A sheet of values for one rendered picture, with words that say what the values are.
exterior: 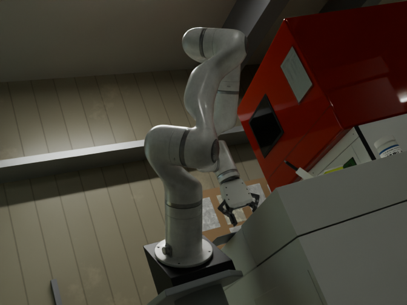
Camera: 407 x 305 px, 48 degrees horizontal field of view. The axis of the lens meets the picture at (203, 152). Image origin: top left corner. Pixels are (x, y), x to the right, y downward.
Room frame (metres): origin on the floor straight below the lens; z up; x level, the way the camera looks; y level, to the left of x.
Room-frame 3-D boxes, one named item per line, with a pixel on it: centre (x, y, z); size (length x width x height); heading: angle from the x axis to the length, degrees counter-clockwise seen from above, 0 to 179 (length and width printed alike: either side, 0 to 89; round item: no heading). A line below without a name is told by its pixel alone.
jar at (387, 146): (1.57, -0.60, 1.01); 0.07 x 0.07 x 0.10
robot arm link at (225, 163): (1.66, -0.05, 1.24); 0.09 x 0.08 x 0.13; 131
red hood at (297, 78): (2.31, -0.77, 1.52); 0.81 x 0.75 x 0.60; 21
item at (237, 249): (1.87, 0.03, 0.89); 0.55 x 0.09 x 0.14; 21
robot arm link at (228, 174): (1.66, -0.06, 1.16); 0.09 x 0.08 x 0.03; 111
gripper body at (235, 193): (1.66, -0.05, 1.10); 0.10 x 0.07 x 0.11; 111
